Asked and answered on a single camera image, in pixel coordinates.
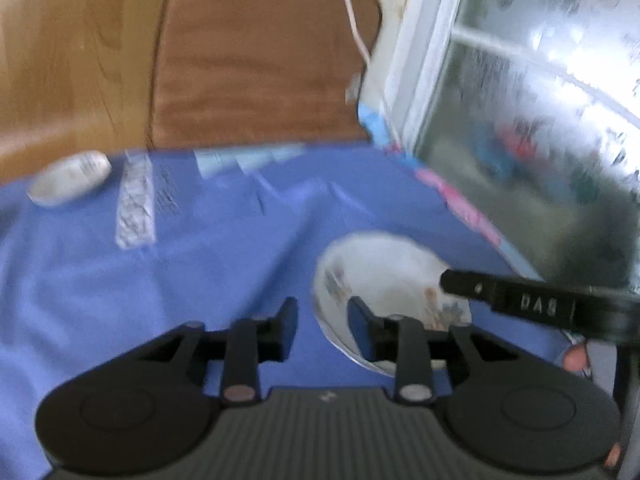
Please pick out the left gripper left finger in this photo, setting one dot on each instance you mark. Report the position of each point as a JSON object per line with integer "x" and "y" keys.
{"x": 245, "y": 345}

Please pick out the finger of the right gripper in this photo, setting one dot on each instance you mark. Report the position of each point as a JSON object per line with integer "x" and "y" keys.
{"x": 593, "y": 312}

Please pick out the frosted glass window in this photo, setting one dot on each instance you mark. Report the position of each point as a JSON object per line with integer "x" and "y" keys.
{"x": 530, "y": 108}

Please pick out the blue patterned tablecloth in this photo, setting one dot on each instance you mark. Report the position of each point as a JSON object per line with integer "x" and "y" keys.
{"x": 230, "y": 245}

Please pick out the brown seat cushion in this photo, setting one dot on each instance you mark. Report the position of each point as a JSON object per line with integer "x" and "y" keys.
{"x": 241, "y": 72}

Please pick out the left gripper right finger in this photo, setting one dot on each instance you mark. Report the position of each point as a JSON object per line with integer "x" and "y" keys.
{"x": 405, "y": 342}

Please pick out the wooden laminate board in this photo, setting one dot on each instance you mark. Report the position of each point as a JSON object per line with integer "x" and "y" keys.
{"x": 76, "y": 75}

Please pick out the person's hand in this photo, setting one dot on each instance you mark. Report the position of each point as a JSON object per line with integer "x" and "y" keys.
{"x": 576, "y": 360}

